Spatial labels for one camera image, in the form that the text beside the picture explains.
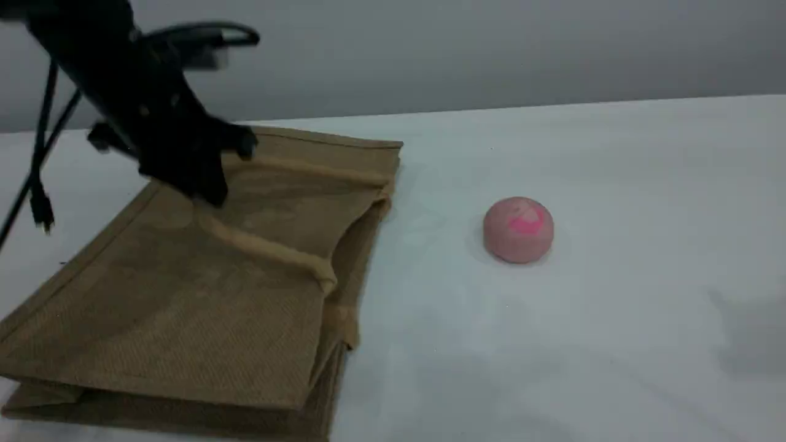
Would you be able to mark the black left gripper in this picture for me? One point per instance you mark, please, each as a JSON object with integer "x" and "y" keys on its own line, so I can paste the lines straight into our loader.
{"x": 159, "y": 110}

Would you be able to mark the pink peach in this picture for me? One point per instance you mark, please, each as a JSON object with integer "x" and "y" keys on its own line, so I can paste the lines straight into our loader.
{"x": 519, "y": 236}

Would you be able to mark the brown jute tote bag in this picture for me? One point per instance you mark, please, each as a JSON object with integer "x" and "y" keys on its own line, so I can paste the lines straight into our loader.
{"x": 202, "y": 294}

